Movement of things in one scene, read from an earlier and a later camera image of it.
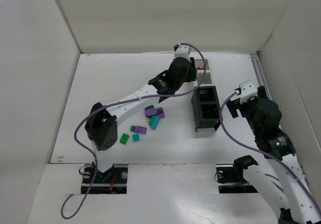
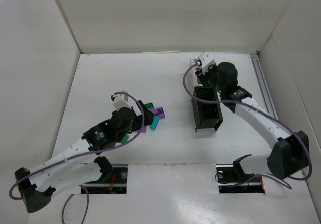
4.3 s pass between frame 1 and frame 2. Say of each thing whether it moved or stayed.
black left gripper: moved
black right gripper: moved
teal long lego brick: stayed
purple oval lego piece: stayed
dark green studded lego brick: stayed
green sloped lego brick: stayed
